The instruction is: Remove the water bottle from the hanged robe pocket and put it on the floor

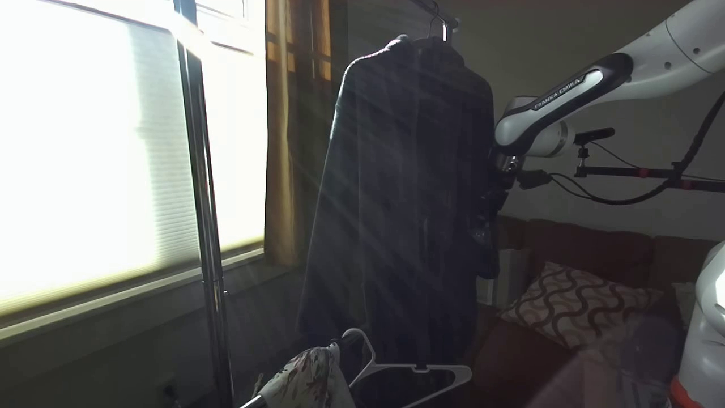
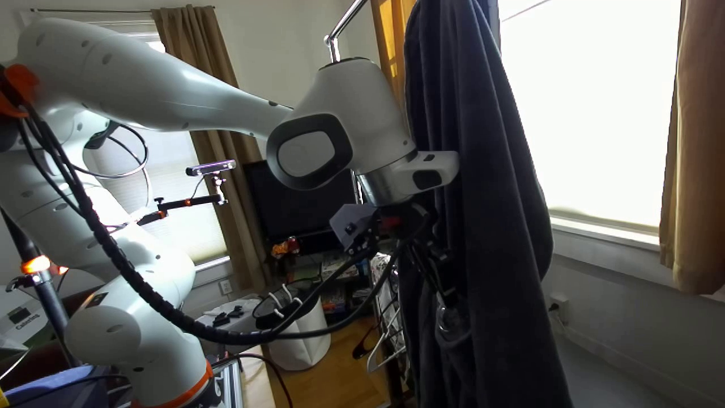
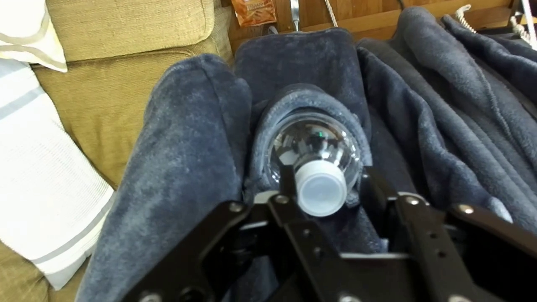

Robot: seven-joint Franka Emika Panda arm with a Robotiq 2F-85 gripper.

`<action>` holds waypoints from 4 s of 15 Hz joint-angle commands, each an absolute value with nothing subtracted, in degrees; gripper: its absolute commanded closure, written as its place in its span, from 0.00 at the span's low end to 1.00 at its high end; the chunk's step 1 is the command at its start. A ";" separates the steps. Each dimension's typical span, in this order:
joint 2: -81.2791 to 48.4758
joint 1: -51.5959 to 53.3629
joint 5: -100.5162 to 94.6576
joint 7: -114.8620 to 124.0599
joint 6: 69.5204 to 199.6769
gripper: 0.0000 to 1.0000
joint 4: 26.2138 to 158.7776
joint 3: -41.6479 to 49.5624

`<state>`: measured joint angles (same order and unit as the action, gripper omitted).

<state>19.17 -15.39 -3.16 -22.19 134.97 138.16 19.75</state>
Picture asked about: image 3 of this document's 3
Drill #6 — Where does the orange snack bag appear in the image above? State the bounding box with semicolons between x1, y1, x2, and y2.
230;0;279;28

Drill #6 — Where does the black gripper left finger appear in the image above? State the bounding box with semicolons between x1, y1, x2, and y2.
119;160;344;302

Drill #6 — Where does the clear water bottle white cap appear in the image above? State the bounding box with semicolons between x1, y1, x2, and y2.
267;107;366;217

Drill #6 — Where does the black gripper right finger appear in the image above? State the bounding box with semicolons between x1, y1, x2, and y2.
359;165;537;302

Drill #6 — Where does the dark blue fleece robe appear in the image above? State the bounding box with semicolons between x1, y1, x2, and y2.
74;4;537;302

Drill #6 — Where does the fabric couch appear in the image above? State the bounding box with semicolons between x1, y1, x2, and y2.
0;0;235;302

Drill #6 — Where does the white cloth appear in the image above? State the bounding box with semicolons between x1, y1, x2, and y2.
0;56;117;291

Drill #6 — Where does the white twisted rope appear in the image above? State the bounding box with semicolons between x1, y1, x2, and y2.
322;0;341;29

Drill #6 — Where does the chrome metal rod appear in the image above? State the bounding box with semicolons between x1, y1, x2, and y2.
287;0;305;33

